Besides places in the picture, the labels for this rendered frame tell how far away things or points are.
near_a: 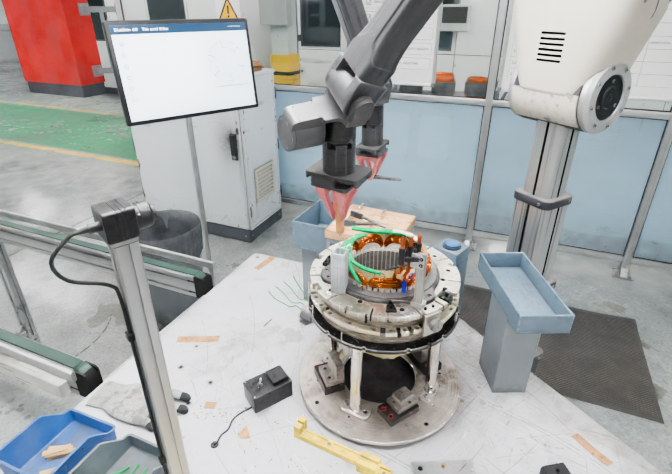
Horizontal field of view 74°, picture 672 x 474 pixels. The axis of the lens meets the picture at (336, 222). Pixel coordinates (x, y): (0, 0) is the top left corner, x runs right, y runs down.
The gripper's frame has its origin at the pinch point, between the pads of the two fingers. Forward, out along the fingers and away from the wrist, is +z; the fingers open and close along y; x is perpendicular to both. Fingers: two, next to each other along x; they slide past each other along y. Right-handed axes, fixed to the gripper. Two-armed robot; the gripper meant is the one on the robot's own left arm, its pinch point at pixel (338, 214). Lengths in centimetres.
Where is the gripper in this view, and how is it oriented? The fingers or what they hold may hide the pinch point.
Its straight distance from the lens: 81.6
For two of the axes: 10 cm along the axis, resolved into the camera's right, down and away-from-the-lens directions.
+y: 8.8, 2.4, -4.1
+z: 0.0, 8.6, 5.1
